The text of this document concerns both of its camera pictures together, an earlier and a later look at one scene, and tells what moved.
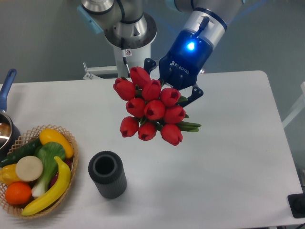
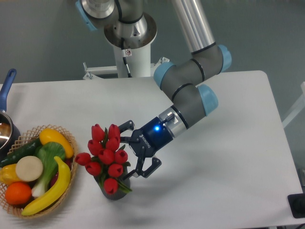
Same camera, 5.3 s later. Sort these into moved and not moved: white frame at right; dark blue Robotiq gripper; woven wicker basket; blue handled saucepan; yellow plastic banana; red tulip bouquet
Moved: dark blue Robotiq gripper; red tulip bouquet
Not moved: white frame at right; woven wicker basket; blue handled saucepan; yellow plastic banana
